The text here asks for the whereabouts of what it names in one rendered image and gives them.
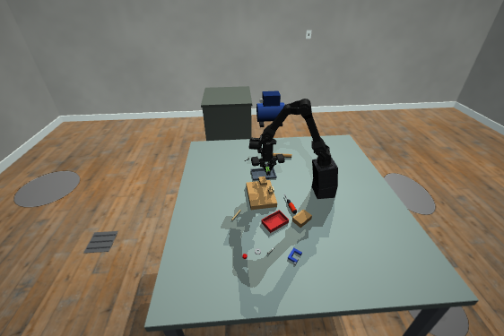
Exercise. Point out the blue c-shaped clamp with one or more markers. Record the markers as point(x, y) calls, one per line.
point(294, 250)

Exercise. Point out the red shallow tray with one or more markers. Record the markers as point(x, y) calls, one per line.
point(272, 221)

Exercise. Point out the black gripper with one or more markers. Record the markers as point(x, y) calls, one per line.
point(267, 156)

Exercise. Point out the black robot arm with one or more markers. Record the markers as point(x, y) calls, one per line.
point(299, 107)

